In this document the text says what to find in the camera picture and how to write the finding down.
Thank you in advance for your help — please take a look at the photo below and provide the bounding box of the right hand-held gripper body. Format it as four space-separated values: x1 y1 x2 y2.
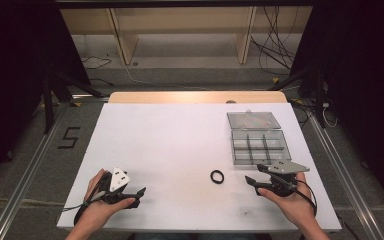
260 159 311 198

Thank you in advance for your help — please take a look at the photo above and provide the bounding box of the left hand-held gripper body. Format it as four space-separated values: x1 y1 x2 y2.
96 165 138 205

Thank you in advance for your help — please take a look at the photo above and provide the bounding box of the clear plastic compartment box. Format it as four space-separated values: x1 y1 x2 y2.
226 110 293 167

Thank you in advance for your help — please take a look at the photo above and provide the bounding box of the black hair tie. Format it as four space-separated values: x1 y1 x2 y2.
209 169 225 185

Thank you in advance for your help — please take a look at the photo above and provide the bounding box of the person's left hand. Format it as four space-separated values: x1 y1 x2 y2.
79 168 137 232

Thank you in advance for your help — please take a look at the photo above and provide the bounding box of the person's right hand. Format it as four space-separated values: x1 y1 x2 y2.
257 171 318 232

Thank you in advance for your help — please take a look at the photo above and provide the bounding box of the black metal stand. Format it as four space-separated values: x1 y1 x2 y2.
40 68 107 135
267 65 328 130

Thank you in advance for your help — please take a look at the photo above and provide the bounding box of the light wooden table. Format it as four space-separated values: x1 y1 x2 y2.
107 90 288 105

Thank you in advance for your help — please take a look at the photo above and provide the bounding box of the black curtain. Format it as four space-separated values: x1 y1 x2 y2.
289 0 384 214
0 0 92 188

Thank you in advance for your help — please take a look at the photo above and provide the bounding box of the light wooden shelf unit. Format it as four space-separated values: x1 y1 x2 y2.
59 5 314 66

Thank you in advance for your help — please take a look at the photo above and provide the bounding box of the left hand-held gripper cable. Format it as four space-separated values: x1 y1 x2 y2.
62 172 112 226

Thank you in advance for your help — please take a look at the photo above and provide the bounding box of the hand-held gripper cable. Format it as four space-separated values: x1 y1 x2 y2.
292 179 319 218
62 172 112 226

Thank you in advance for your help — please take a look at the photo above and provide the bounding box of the right hand-held gripper cable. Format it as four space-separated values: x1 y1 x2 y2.
292 179 319 218

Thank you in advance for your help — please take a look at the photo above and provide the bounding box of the aluminium floor rail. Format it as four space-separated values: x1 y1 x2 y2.
0 105 68 240
307 113 384 240

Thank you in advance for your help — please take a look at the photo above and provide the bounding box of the white plug with cable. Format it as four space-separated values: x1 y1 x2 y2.
321 101 339 129

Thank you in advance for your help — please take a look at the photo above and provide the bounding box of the white floor cable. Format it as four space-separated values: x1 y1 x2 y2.
122 62 216 92

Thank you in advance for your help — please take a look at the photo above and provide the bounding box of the bundle of black floor cables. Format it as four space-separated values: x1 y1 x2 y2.
249 5 302 77

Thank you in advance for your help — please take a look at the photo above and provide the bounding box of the thin black floor cable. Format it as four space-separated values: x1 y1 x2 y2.
80 54 115 87

